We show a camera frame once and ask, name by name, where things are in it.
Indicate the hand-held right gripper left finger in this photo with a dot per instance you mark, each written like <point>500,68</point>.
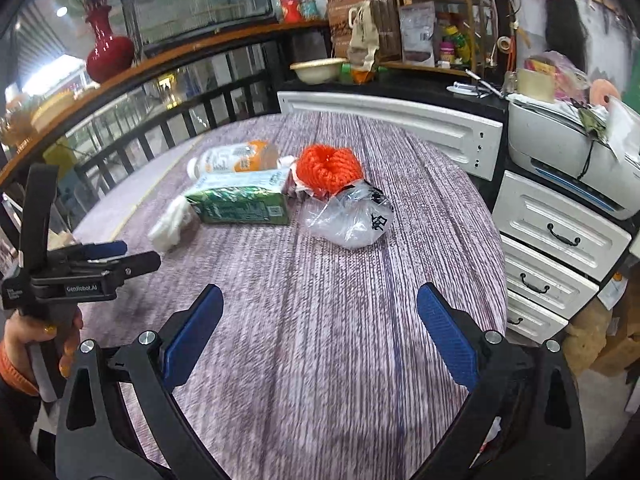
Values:
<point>192,335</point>

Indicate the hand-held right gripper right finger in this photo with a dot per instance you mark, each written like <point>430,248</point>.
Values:
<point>447,335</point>

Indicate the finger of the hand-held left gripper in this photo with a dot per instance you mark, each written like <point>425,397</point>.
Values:
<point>142,262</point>
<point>110,248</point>

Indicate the white tissue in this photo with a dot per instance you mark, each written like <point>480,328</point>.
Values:
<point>167,230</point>

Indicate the green and white carton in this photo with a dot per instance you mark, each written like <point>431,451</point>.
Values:
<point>235,207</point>

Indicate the white and orange bottle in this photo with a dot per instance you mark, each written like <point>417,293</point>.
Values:
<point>230,157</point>

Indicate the clear bag with black print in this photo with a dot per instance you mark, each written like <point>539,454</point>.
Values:
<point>345,225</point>

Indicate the orange foam fruit net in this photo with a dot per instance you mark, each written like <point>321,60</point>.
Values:
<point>320,170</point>

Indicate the person's left forearm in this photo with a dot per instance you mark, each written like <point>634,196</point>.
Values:
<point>15,382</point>

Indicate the person's left hand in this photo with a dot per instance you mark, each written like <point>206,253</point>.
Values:
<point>22,337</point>

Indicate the yellow lidded bowl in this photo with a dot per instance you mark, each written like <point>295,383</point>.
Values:
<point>52,110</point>

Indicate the golden wrapped ornament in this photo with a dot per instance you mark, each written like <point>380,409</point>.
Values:
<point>15,127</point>

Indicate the brown cardboard carton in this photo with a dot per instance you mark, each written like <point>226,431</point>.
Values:
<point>615,345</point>

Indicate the red ceramic vase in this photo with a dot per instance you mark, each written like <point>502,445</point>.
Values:
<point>110,55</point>

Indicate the black railing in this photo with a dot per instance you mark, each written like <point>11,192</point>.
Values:
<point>230,87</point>

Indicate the wooden ledge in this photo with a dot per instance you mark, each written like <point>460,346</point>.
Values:
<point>200,42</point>

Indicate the white printer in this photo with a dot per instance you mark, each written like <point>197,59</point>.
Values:
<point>560,140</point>

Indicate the small white tray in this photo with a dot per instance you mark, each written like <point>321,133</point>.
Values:
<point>467,91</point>

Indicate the cream bowl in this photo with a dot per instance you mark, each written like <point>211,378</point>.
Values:
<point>315,72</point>

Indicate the dark green cloth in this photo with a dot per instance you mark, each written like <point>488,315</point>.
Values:
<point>591,120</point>

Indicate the glass terrarium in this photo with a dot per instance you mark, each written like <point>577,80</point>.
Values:
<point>200,0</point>

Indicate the pale yellow box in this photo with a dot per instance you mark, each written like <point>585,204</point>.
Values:
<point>535,85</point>

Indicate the orange packet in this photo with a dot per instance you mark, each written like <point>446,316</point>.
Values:
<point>363,76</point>

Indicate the white tissue pack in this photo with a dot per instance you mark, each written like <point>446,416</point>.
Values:
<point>622,125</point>

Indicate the pink lid jar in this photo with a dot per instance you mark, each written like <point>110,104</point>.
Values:
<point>446,55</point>

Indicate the peach round disc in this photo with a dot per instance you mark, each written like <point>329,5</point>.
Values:
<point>604,94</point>

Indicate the yellow green bottle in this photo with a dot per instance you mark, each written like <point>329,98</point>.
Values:
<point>457,42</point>

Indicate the pink plastic bag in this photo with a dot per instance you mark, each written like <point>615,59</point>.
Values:
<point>567,67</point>

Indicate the red tin can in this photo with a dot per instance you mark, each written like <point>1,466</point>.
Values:
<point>289,7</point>

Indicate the brown tape roll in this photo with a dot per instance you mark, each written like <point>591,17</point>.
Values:
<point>503,45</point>

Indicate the silver and brown pouch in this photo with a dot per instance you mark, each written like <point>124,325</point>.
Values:
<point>417,35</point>

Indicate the brown cardboard box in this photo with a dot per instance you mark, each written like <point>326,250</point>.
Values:
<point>340,25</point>

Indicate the dark brown striped pouch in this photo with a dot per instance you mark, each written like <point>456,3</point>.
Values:
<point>387,30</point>

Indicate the beige paper bag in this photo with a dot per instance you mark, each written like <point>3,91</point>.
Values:
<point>362,35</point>

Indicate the black hair bundle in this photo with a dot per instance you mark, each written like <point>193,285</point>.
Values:
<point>565,30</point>

